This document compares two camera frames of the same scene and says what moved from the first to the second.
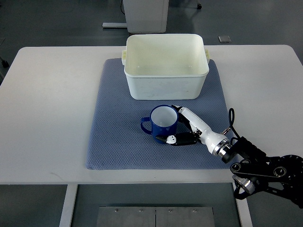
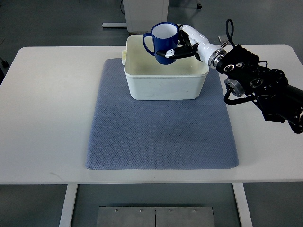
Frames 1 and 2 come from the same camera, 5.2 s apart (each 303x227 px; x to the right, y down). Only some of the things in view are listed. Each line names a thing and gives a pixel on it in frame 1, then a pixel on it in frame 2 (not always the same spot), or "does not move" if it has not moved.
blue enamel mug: [163, 120] → [164, 60]
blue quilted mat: [117, 142] does not move
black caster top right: [199, 6] does not move
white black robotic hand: [218, 143] → [191, 43]
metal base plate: [155, 216] does not move
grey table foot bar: [114, 25] does not move
